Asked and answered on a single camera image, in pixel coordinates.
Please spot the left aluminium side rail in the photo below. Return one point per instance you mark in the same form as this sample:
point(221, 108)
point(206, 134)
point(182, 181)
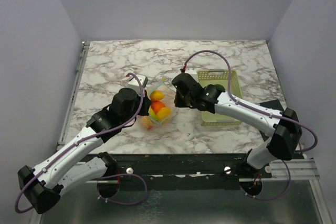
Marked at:
point(78, 75)

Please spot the green avocado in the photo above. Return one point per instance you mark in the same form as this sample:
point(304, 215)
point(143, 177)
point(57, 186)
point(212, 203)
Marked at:
point(220, 87)

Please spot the yellow lemon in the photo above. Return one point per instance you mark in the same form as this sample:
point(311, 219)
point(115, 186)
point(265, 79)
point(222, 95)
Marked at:
point(163, 113)

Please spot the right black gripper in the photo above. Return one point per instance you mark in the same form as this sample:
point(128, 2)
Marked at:
point(178, 102)

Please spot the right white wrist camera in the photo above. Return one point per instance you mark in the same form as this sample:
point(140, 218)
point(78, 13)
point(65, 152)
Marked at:
point(190, 71)

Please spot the pale green plastic basket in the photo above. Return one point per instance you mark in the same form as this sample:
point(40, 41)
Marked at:
point(219, 76)

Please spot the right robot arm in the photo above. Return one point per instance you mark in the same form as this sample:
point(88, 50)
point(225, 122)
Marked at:
point(280, 127)

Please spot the orange tangerine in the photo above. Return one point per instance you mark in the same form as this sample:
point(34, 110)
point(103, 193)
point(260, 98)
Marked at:
point(157, 106)

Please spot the yellow banana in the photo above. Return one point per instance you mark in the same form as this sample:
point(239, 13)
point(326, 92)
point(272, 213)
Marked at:
point(153, 116)

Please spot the clear zip top bag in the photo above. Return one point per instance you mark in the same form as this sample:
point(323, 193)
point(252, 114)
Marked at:
point(169, 96)

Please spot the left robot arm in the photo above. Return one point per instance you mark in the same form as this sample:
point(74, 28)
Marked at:
point(45, 183)

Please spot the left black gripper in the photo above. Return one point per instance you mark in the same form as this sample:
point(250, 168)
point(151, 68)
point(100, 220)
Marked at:
point(146, 104)

